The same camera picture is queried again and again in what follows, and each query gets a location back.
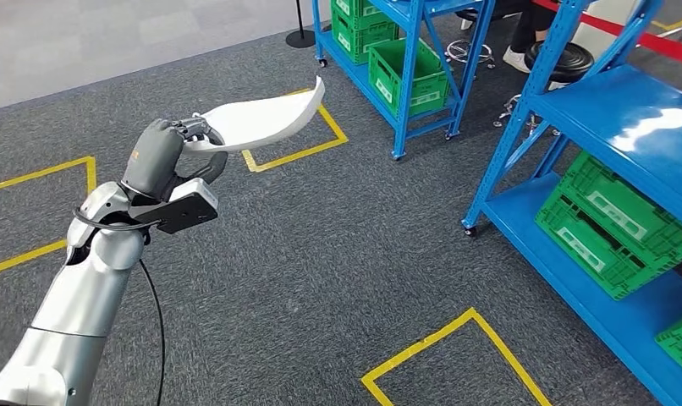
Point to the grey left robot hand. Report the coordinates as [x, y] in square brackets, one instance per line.
[153, 159]

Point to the white curved plastic part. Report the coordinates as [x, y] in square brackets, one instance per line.
[262, 120]

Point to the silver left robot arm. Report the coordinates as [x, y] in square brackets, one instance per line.
[66, 314]

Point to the blue metal shelf rack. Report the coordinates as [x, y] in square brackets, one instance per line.
[408, 67]
[627, 112]

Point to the yellow floor tape square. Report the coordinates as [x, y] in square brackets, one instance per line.
[296, 156]
[419, 350]

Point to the black stanchion with round base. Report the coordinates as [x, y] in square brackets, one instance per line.
[300, 39]

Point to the black round stool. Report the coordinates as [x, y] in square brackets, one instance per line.
[469, 52]
[559, 59]

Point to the person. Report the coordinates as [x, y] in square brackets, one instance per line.
[523, 28]

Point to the red barrier belt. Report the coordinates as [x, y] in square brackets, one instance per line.
[655, 45]

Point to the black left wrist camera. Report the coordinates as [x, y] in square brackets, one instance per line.
[184, 210]

